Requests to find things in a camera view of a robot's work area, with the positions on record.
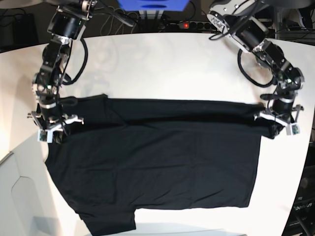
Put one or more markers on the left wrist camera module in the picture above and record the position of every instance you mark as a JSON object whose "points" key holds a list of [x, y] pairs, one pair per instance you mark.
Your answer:
{"points": [[293, 129]]}

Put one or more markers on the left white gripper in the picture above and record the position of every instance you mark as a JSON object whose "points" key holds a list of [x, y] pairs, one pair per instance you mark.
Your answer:
{"points": [[282, 122]]}

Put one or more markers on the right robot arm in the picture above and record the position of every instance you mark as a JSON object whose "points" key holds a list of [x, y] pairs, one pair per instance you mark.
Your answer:
{"points": [[66, 26]]}

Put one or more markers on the black box with white lettering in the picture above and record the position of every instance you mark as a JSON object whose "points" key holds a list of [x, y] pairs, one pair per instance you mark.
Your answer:
{"points": [[301, 220]]}

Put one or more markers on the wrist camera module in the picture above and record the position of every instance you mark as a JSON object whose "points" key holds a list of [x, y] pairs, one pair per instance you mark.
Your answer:
{"points": [[45, 136], [293, 129]]}

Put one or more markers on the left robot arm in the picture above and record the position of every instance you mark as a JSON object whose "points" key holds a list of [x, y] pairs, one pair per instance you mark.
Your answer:
{"points": [[234, 19]]}

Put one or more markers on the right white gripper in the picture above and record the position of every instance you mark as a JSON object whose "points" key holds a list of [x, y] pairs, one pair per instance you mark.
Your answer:
{"points": [[57, 124]]}

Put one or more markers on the black power strip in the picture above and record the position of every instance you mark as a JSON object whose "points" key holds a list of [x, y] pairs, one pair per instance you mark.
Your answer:
{"points": [[189, 26]]}

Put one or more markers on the blue plastic box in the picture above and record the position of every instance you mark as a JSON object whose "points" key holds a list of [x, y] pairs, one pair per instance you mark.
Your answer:
{"points": [[168, 5]]}

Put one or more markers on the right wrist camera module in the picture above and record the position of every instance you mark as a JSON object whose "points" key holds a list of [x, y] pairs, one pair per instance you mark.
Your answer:
{"points": [[45, 136]]}

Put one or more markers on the black T-shirt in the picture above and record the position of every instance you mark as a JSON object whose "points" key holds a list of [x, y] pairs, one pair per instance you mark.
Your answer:
{"points": [[156, 154]]}

